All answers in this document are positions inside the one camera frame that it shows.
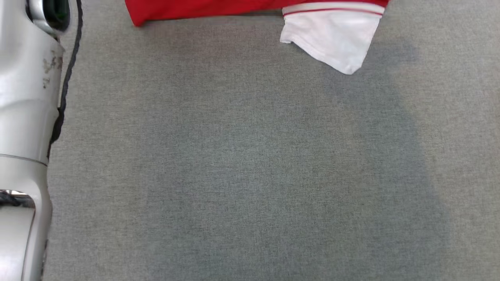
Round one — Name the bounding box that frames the red Bulls basketball jersey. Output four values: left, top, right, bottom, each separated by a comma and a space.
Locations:
125, 0, 390, 75

